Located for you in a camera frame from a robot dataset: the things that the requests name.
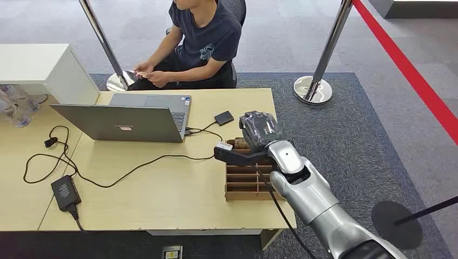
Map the dark grey carpet mat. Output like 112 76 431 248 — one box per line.
89 72 454 259

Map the black mains power cord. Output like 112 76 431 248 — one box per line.
68 203 86 233

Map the white cabinet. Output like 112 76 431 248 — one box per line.
0 43 101 105

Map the floor power socket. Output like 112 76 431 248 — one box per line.
160 245 184 259

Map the chrome stanchion post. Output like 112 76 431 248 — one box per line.
78 0 139 92
293 0 353 106

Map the black laptop power brick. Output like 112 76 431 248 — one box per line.
50 174 82 212

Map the wooden card holder rack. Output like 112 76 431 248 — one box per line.
224 137 287 202

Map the clear plastic water bottle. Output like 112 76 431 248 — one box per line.
5 85 41 114
0 93 32 128

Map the black laptop charger cable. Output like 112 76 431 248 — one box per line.
23 126 224 189

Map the red barrier belt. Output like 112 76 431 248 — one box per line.
352 0 458 146

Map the black small box cable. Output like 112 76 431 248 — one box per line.
185 121 219 135

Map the dark grey platform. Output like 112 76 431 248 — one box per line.
368 0 458 19

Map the person's right hand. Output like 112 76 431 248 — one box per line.
134 62 155 75

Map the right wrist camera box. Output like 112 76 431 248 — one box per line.
214 141 273 167

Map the person's left hand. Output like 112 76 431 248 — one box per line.
144 70 173 88

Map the person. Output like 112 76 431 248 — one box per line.
127 0 247 90

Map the small black box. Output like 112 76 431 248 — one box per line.
214 111 235 126

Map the grey laptop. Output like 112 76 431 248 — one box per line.
50 93 192 144

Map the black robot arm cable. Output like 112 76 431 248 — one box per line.
250 163 316 259

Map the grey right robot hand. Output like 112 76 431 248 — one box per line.
239 111 284 153

